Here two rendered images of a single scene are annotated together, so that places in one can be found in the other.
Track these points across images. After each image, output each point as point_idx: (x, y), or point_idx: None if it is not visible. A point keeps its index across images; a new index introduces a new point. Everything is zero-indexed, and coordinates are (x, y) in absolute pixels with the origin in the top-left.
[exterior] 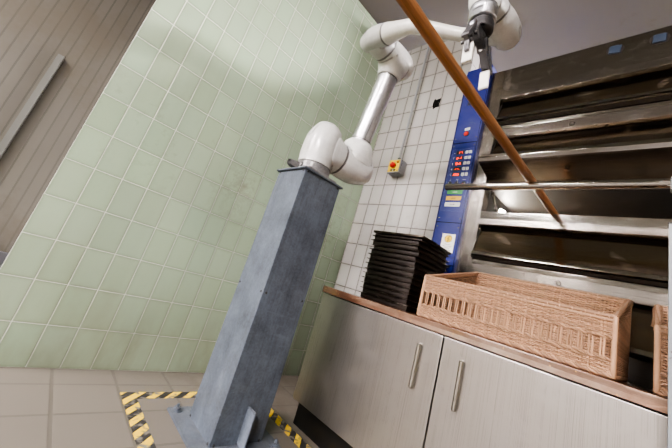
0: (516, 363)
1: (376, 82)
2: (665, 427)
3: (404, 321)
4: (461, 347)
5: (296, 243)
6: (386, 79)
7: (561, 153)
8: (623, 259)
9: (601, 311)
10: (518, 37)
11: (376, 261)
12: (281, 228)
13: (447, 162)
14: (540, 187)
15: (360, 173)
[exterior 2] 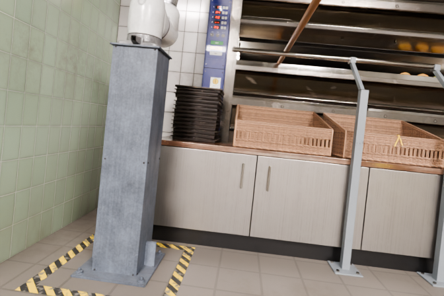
0: (296, 160)
1: None
2: (347, 169)
3: (227, 152)
4: (268, 159)
5: (156, 116)
6: None
7: (293, 25)
8: (312, 90)
9: (303, 119)
10: None
11: (182, 110)
12: (147, 107)
13: (206, 13)
14: (294, 56)
15: (174, 39)
